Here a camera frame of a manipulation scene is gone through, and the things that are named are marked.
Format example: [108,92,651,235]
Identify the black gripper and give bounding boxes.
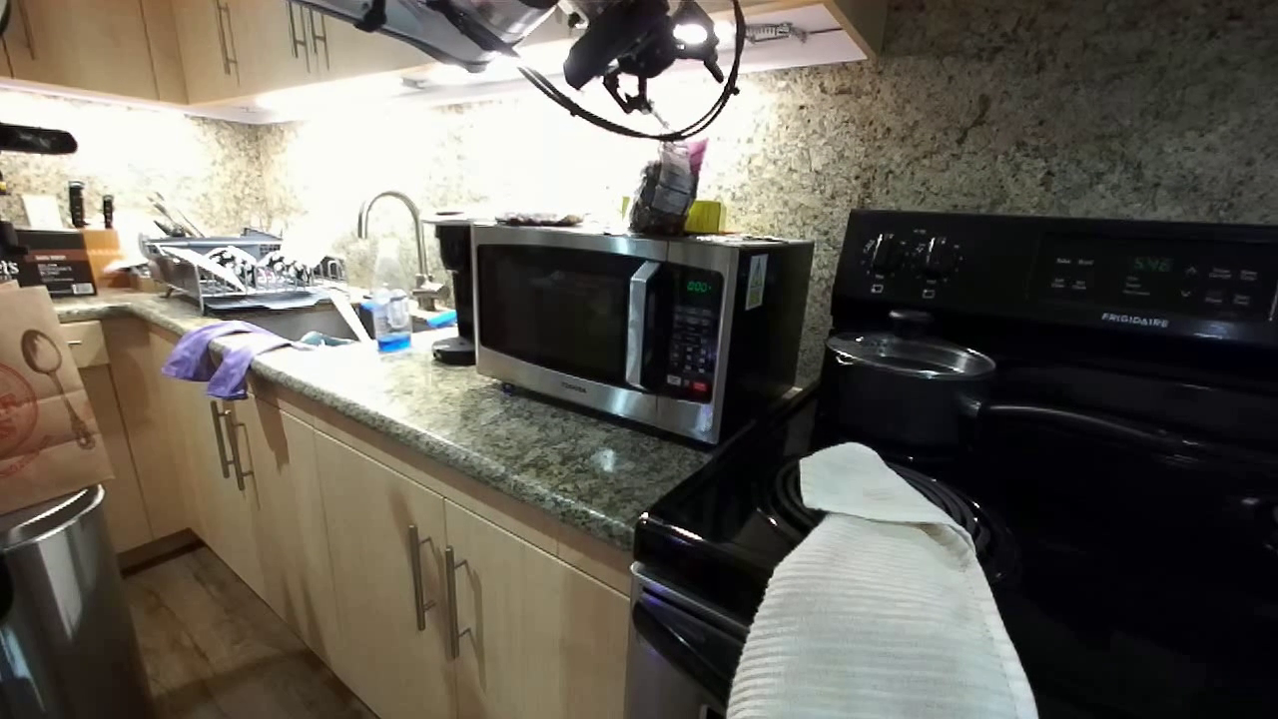
[564,0,683,112]

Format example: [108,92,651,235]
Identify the grey cylindrical robot arm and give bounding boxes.
[301,0,722,112]

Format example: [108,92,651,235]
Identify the stainless steel microwave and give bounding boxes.
[473,224,813,442]

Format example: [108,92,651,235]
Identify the chrome sink faucet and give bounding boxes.
[356,188,438,311]

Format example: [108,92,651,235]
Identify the light wood upper cabinets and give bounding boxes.
[0,0,886,106]

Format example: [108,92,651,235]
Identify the black saucepan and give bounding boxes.
[818,330,1278,451]

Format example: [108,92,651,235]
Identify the dish drying rack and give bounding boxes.
[146,235,349,317]

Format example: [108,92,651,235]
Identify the purple rubber gloves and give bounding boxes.
[166,319,284,401]

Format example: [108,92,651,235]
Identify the light wood base cabinets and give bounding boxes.
[86,317,629,719]

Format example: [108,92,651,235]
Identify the white dish towel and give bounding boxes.
[726,442,1040,719]

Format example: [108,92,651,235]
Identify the brown paper bag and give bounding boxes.
[0,287,112,511]

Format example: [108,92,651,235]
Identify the stainless steel trash can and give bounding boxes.
[0,484,151,719]

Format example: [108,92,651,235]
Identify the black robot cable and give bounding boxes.
[510,0,753,144]

